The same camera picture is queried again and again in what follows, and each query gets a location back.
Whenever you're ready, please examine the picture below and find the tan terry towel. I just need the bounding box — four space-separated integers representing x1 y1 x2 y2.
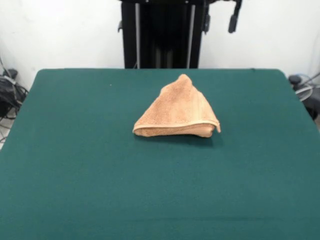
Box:
131 73 222 139

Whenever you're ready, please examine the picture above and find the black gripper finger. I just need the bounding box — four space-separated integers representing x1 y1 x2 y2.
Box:
227 0 242 34
203 0 211 35

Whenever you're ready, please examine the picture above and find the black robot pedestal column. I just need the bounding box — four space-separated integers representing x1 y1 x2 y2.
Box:
116 0 208 70

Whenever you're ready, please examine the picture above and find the dark green table cloth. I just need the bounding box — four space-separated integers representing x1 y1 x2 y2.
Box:
0 68 320 240

